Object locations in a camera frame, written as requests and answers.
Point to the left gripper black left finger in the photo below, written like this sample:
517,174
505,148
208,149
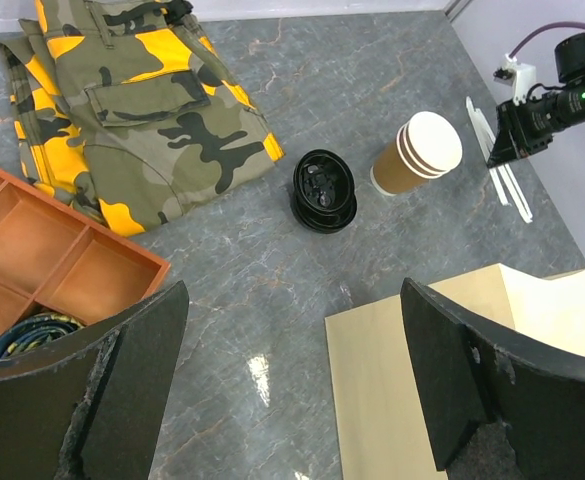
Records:
90,405

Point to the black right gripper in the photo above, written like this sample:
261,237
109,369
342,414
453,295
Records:
524,130

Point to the stack of black lids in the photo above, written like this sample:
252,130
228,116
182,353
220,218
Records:
323,196

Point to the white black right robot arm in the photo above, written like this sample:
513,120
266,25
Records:
569,57

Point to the orange compartment tray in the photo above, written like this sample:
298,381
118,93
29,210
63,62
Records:
53,258

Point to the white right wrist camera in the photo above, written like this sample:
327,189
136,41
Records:
521,77

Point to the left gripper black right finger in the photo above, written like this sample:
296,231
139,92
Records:
471,371

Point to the brown paper bag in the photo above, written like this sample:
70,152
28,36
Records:
381,428

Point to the green yellow rolled sock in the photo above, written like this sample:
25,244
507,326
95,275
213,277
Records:
35,331

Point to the stack of paper cups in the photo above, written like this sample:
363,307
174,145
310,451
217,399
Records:
425,148

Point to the camouflage folded cloth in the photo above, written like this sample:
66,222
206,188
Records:
124,111

